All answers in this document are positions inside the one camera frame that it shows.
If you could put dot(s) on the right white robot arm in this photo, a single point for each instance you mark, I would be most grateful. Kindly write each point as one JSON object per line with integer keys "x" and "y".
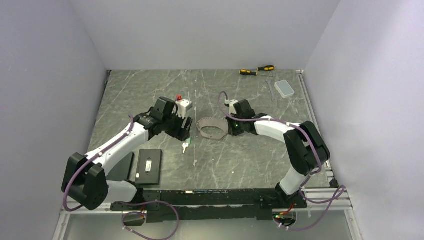
{"x": 305, "y": 146}

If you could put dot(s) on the yellow black screwdriver lower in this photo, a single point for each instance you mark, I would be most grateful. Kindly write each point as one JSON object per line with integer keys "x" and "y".
{"x": 245, "y": 72}

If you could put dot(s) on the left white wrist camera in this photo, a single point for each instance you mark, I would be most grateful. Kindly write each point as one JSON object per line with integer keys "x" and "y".
{"x": 183, "y": 106}

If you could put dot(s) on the clear plastic box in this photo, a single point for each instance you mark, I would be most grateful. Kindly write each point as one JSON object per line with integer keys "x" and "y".
{"x": 284, "y": 89}

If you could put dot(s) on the black flat box near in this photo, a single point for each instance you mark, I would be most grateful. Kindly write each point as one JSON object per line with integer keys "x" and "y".
{"x": 149, "y": 166}

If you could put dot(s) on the key with green tag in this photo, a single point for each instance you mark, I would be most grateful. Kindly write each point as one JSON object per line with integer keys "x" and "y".
{"x": 186, "y": 144}

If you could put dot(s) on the small silver wrench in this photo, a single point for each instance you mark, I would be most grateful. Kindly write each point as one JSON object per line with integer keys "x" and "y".
{"x": 273, "y": 96}

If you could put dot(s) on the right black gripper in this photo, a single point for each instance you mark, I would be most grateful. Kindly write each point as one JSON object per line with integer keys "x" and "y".
{"x": 232, "y": 131}

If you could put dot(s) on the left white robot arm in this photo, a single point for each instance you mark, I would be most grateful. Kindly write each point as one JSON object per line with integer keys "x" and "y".
{"x": 85, "y": 183}

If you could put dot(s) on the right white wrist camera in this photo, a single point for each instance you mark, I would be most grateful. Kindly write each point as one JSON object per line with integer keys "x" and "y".
{"x": 228, "y": 103}

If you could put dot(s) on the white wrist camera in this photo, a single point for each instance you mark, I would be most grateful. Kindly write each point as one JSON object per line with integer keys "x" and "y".
{"x": 228, "y": 103}
{"x": 183, "y": 106}

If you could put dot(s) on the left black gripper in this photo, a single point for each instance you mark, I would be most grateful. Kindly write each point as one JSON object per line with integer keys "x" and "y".
{"x": 180, "y": 133}

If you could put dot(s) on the aluminium frame rail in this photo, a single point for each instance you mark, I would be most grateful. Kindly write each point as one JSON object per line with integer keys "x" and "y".
{"x": 320, "y": 196}

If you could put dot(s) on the orange black screwdriver upper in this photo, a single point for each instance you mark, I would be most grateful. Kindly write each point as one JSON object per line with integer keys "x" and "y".
{"x": 266, "y": 68}

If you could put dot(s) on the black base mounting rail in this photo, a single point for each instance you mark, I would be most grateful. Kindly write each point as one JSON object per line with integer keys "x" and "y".
{"x": 213, "y": 204}

